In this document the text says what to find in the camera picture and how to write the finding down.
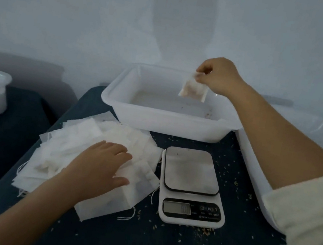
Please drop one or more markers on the white mesh bag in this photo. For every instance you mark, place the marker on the white mesh bag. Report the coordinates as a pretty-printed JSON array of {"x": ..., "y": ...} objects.
[{"x": 193, "y": 90}]

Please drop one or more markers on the pile of white bags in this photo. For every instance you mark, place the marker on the pile of white bags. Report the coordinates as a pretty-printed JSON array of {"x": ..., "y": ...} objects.
[{"x": 112, "y": 202}]

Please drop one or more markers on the person's left forearm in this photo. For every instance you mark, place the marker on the person's left forearm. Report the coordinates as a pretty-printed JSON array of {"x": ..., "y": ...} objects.
[{"x": 20, "y": 221}]

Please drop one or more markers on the white plastic tub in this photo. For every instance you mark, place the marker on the white plastic tub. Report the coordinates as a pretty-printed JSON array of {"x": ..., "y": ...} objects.
[{"x": 161, "y": 121}]

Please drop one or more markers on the white tray of grain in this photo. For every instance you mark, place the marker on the white tray of grain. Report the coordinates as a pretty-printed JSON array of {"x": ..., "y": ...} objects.
[{"x": 254, "y": 172}]

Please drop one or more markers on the person's left hand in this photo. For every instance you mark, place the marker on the person's left hand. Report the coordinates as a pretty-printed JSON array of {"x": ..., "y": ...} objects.
[{"x": 92, "y": 171}]

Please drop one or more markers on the white digital kitchen scale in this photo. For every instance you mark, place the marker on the white digital kitchen scale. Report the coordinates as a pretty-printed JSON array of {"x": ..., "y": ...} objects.
[{"x": 193, "y": 172}]

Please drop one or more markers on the person's right hand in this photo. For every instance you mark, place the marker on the person's right hand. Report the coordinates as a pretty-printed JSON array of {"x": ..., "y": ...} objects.
[{"x": 221, "y": 75}]

